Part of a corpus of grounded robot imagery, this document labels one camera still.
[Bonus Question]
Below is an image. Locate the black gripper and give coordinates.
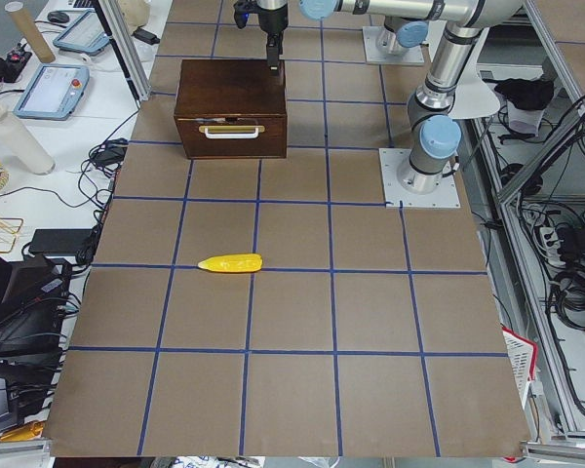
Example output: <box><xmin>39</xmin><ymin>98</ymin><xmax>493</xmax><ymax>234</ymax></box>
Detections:
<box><xmin>256</xmin><ymin>0</ymin><xmax>289</xmax><ymax>73</ymax></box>

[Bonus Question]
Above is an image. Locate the wooden drawer with white handle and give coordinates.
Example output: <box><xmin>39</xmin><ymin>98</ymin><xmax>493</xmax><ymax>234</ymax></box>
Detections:
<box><xmin>175</xmin><ymin>117</ymin><xmax>287</xmax><ymax>159</ymax></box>

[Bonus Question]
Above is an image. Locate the yellow corn cob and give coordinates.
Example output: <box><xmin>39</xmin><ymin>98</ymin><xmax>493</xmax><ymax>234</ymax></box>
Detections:
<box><xmin>197</xmin><ymin>253</ymin><xmax>263</xmax><ymax>273</ymax></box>

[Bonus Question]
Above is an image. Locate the dark wooden drawer cabinet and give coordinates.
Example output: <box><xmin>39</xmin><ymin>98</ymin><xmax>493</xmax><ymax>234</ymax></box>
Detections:
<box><xmin>174</xmin><ymin>59</ymin><xmax>288</xmax><ymax>147</ymax></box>

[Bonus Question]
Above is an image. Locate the black power adapter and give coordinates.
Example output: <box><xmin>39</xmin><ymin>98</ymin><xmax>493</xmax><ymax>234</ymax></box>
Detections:
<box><xmin>133</xmin><ymin>27</ymin><xmax>160</xmax><ymax>45</ymax></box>

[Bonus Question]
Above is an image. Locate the beige cap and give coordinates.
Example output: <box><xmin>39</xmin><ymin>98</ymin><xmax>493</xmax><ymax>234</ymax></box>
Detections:
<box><xmin>118</xmin><ymin>0</ymin><xmax>150</xmax><ymax>29</ymax></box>

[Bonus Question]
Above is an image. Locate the far teach pendant tablet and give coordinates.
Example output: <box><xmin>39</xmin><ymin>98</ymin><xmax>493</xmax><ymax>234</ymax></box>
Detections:
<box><xmin>53</xmin><ymin>9</ymin><xmax>109</xmax><ymax>56</ymax></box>

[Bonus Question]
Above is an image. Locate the teach pendant tablet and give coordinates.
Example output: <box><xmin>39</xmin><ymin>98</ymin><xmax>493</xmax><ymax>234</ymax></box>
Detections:
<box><xmin>53</xmin><ymin>9</ymin><xmax>109</xmax><ymax>56</ymax></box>
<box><xmin>13</xmin><ymin>64</ymin><xmax>90</xmax><ymax>121</ymax></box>

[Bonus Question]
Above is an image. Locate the white plastic chair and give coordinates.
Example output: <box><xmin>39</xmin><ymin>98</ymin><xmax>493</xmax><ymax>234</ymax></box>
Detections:
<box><xmin>448</xmin><ymin>28</ymin><xmax>500</xmax><ymax>120</ymax></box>

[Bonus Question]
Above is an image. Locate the black computer mouse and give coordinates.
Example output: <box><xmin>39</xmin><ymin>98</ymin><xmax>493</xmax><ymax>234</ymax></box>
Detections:
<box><xmin>47</xmin><ymin>11</ymin><xmax>70</xmax><ymax>25</ymax></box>

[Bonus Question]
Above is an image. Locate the near teach pendant tablet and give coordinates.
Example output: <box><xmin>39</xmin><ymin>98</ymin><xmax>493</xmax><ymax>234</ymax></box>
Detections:
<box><xmin>13</xmin><ymin>64</ymin><xmax>90</xmax><ymax>121</ymax></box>

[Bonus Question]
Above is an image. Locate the cardboard tube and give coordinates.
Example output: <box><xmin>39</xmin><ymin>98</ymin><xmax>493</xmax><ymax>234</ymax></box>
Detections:
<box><xmin>4</xmin><ymin>1</ymin><xmax>56</xmax><ymax>63</ymax></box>

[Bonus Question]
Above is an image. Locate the white cylinder bottle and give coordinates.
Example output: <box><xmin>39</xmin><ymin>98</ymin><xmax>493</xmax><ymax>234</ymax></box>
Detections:
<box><xmin>0</xmin><ymin>104</ymin><xmax>55</xmax><ymax>175</ymax></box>

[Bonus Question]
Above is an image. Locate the black laptop power brick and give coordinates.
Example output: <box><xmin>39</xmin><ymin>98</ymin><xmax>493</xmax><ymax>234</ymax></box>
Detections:
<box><xmin>28</xmin><ymin>228</ymin><xmax>93</xmax><ymax>256</ymax></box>

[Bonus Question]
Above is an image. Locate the white plastic basket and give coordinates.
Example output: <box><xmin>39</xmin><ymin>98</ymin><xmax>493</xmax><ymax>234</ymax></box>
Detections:
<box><xmin>502</xmin><ymin>327</ymin><xmax>538</xmax><ymax>407</ymax></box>

